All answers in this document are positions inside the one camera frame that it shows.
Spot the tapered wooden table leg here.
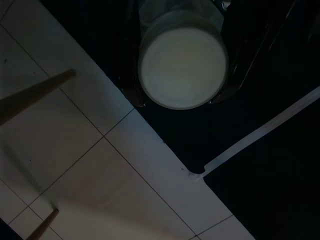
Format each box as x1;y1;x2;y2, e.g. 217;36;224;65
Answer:
0;69;77;127
26;208;60;240

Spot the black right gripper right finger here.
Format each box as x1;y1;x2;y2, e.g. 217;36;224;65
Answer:
210;0;298;105

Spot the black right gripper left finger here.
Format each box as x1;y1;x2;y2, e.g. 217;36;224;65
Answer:
121;0;149;109

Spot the white round plastic bottle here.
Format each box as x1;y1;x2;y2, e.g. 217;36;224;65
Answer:
137;0;230;111

